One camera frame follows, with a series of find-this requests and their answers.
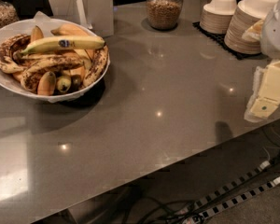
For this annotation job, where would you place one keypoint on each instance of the spotted banana left rim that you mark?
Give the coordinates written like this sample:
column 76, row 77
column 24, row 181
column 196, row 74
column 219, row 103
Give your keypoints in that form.
column 7, row 48

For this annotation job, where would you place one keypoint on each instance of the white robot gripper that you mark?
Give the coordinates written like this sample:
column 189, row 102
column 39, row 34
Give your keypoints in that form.
column 276, row 32

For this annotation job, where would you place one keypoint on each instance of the glass jar of cereal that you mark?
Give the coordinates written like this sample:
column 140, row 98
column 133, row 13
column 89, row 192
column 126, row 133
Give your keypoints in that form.
column 163, row 14

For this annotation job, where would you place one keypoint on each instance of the lower white power strip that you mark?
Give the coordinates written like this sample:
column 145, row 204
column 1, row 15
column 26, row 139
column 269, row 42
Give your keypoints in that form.
column 201, row 217

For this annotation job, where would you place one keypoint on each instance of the white napkin dispenser box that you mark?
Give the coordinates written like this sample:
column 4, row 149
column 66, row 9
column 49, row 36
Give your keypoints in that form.
column 96, row 15

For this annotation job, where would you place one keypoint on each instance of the orange banana back right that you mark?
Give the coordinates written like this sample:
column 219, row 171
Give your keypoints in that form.
column 68, row 29

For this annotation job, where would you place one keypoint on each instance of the brown spotted banana centre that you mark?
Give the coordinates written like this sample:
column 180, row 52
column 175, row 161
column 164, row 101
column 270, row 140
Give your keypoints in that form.
column 31, row 76

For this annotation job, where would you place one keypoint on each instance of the upper white power strip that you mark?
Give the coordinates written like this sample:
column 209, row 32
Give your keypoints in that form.
column 217, row 195

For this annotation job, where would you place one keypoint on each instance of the small green-yellow banana front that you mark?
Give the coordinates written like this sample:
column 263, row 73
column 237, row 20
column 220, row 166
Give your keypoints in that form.
column 63, row 84

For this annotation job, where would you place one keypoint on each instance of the black rubber mat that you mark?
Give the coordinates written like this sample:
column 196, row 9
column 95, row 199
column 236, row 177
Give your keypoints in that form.
column 219, row 39

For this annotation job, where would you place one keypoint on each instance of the yellow banana with blue sticker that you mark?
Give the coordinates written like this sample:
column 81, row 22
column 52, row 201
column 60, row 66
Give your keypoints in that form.
column 63, row 42

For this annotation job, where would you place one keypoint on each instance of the orange banana tip back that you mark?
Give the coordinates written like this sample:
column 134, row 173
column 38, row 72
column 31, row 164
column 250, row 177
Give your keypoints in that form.
column 36, row 34

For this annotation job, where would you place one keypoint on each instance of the small orange banana front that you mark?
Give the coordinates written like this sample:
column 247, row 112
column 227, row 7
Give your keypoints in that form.
column 46, row 85

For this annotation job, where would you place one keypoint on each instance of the white power strip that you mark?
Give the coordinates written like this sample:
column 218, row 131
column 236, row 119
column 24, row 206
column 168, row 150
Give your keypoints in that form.
column 217, row 195
column 201, row 217

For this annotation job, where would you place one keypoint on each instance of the left stack paper bowls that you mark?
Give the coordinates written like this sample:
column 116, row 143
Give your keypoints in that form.
column 216, row 16

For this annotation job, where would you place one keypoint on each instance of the spotted banana rim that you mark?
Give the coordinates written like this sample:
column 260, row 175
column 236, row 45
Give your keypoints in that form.
column 7, row 48
column 98, row 66

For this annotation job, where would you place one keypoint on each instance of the spotted banana right rim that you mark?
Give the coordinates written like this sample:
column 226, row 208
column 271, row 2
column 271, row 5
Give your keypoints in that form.
column 98, row 66

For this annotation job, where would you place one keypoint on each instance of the glass jar far left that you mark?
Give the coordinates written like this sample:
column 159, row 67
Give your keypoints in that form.
column 8, row 14

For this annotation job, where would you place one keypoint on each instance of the large white bowl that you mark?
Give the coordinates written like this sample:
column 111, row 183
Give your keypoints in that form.
column 12, row 82

